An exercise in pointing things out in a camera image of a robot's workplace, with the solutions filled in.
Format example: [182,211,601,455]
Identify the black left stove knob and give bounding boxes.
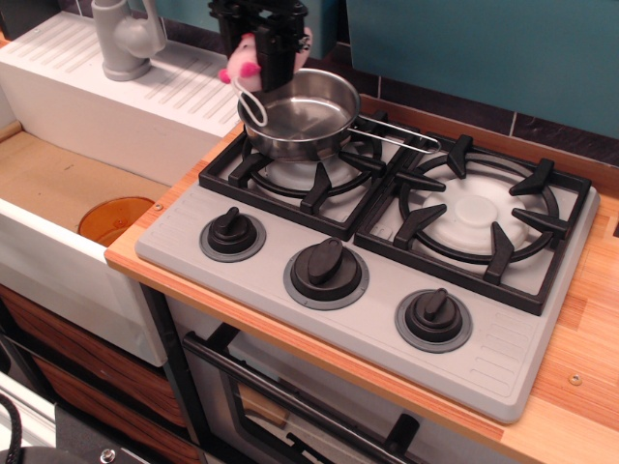
[199,207,267,263]

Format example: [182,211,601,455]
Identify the black middle stove knob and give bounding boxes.
[283,238,369,311]

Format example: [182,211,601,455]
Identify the black stove knob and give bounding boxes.
[283,238,369,311]
[199,207,267,263]
[395,288,473,354]

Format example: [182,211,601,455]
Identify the orange plastic bowl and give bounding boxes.
[77,196,154,247]

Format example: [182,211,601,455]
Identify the oven door with handle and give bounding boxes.
[181,323,510,463]

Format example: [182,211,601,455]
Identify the stainless steel pan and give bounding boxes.
[238,69,441,162]

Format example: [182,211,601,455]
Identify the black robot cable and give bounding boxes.
[0,393,24,464]

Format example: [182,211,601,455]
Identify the white toy sink basin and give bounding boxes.
[1,13,238,366]

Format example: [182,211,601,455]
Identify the grey toy faucet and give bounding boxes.
[91,0,167,81]

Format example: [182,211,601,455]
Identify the black burner grate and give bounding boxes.
[354,135,599,316]
[198,119,402,241]

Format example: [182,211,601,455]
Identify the black right stove knob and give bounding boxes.
[395,288,473,354]

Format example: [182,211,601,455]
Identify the wooden drawer front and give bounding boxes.
[1,287,201,463]

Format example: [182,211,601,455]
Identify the black right burner grate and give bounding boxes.
[354,135,599,316]

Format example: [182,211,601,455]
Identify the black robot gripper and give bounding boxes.
[208,0,310,92]

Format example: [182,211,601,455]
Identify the grey toy stove top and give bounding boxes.
[133,126,602,425]

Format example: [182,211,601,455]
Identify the pink stuffed pig toy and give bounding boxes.
[217,26,314,128]

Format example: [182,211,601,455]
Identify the black left burner grate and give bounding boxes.
[198,119,402,241]

